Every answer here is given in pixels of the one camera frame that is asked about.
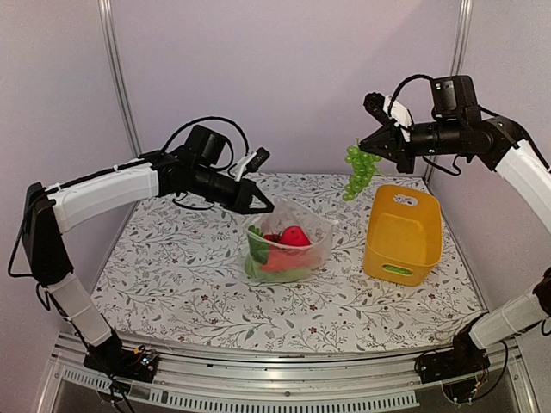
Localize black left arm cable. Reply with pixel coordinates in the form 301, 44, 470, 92
163, 116, 250, 156

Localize aluminium post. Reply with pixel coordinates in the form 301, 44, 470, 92
97, 0, 142, 156
424, 0, 474, 182

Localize aluminium front rail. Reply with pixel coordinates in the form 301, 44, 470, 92
37, 333, 540, 412

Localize red tomato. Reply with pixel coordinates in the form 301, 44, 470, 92
263, 233, 281, 243

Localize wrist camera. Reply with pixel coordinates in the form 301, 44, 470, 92
232, 147, 270, 182
363, 92, 413, 129

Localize orange carrot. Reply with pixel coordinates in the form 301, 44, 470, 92
260, 249, 311, 272

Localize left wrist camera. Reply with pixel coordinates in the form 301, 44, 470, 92
232, 147, 270, 182

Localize green leafy vegetable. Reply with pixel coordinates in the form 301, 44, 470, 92
245, 225, 269, 277

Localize yellow plastic basket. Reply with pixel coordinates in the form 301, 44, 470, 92
363, 184, 443, 287

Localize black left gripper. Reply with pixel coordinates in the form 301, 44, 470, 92
191, 164, 276, 215

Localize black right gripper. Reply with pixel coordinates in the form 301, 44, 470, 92
360, 118, 465, 173

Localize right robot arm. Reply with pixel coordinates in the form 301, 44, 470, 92
359, 74, 550, 375

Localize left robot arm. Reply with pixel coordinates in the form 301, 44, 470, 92
14, 120, 274, 373

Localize green grapes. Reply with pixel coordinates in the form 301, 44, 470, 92
342, 138, 382, 201

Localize floral table cover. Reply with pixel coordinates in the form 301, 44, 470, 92
92, 174, 486, 352

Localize red fruit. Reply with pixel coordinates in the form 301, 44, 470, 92
280, 225, 311, 247

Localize clear zip top bag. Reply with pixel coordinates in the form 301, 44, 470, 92
243, 198, 337, 283

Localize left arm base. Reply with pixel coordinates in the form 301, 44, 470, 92
84, 337, 159, 383

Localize green bitter gourd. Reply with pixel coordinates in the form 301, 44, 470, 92
383, 264, 412, 276

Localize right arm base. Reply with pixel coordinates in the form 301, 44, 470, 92
414, 341, 490, 404

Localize right aluminium post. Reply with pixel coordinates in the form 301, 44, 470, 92
424, 0, 474, 182

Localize left aluminium post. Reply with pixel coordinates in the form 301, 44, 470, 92
97, 0, 142, 156

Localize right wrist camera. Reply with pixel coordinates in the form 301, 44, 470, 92
363, 92, 413, 129

